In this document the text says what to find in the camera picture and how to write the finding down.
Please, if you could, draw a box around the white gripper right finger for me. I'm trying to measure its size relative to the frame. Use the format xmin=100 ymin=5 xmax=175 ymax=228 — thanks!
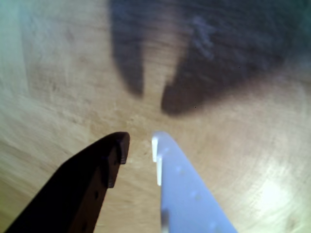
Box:
xmin=151 ymin=131 xmax=239 ymax=233

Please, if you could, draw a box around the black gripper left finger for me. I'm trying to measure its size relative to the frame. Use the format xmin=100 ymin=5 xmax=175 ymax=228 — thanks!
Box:
xmin=4 ymin=132 xmax=131 ymax=233

